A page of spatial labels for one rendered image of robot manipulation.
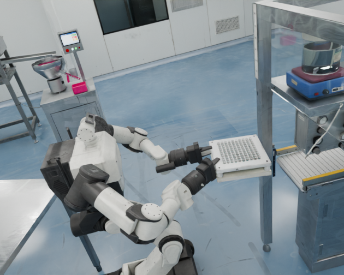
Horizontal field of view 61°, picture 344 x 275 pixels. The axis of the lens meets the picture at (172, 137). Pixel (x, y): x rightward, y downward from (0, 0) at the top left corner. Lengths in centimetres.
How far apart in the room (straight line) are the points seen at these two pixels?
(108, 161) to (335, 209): 126
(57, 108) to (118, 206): 266
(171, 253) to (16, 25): 534
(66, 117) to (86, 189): 258
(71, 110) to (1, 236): 213
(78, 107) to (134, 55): 307
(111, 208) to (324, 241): 138
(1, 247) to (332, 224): 174
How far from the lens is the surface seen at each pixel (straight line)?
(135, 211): 102
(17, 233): 171
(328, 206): 184
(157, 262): 178
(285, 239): 242
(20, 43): 634
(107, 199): 106
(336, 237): 207
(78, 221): 156
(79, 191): 113
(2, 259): 163
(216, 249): 235
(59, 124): 368
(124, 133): 160
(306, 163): 171
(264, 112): 158
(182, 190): 125
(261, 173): 139
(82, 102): 358
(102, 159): 122
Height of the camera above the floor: 186
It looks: 31 degrees down
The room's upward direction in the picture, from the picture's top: 12 degrees counter-clockwise
